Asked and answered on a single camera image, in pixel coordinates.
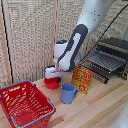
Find red plastic bowl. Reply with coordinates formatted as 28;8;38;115
44;77;62;91

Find yellow red cracker box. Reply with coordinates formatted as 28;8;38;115
70;65;95;96

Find black metal rack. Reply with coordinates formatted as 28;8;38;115
95;37;128;80

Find red shopping basket blue handles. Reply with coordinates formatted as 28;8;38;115
0;80;57;128

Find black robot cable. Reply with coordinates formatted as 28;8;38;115
79;2;128;63

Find black oven door with handle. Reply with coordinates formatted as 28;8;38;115
79;63;110;85

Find blue ceramic mug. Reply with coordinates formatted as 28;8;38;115
60;83;80;105

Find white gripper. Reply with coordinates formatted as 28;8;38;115
44;65;63;80

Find metal oven tray rack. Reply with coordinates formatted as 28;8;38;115
85;53;125;73

